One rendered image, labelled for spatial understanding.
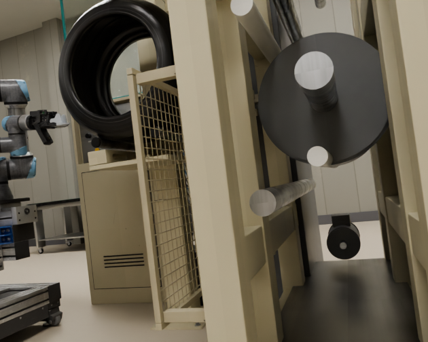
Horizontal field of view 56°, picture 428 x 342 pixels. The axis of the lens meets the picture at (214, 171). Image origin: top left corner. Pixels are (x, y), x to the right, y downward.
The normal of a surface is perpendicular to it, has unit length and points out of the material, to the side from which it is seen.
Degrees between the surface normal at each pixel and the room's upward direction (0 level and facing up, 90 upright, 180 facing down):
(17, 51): 90
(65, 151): 90
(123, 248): 90
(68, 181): 90
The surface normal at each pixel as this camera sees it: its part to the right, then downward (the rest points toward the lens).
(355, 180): -0.37, 0.01
